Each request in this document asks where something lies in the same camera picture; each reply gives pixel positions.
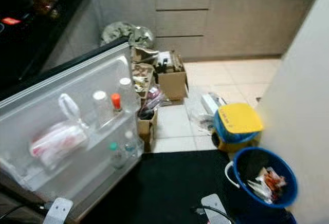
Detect grey-green crumpled bag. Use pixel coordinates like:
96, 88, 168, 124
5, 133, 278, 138
101, 21, 155, 49

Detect cardboard box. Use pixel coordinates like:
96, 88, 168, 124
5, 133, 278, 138
137, 110, 158, 153
156, 49, 189, 102
131, 46, 158, 95

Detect white fridge door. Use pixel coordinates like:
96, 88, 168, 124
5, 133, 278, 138
0, 38, 145, 220

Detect teal cap water bottle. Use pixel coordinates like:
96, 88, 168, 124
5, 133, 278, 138
107, 141, 124, 169

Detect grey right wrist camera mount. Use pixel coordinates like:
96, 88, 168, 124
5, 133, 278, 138
200, 193, 230, 224

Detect black kitchen floor mat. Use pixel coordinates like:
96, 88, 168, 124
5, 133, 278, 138
80, 150, 301, 224

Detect white cap clear bottle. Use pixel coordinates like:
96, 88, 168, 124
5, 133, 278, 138
92, 90, 109, 128

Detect beige kitchen cabinets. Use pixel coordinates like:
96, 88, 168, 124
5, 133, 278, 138
82, 0, 320, 61

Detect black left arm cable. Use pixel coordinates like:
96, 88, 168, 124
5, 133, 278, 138
0, 201, 55, 220

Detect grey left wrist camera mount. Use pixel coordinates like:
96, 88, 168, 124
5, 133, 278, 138
42, 197, 74, 224

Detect rubbish wrappers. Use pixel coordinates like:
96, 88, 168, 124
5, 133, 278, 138
246, 167, 288, 204

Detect yellow lidded bin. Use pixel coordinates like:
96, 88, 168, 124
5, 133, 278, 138
211, 102, 264, 153

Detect red white plastic bag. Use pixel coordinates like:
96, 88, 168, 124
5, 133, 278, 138
29, 92, 89, 169

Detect black stove top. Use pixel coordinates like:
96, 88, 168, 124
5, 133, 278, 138
0, 0, 84, 89

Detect orange cap bottle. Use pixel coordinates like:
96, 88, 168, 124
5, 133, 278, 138
110, 92, 123, 115

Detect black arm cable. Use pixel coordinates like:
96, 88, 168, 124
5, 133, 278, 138
192, 206, 237, 224
0, 201, 55, 220

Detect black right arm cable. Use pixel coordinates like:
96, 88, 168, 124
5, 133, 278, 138
192, 206, 237, 224

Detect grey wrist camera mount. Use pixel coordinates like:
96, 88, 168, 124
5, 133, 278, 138
42, 197, 74, 224
200, 193, 230, 224

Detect blue bucket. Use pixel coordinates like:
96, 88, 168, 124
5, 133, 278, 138
224, 146, 299, 210

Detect clear plastic bag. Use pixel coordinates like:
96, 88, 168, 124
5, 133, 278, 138
187, 91, 227, 133

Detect tall clear bottle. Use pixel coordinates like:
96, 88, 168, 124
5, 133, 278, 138
117, 77, 135, 110

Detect small clear bottle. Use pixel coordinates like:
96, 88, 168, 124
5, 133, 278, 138
123, 130, 137, 156

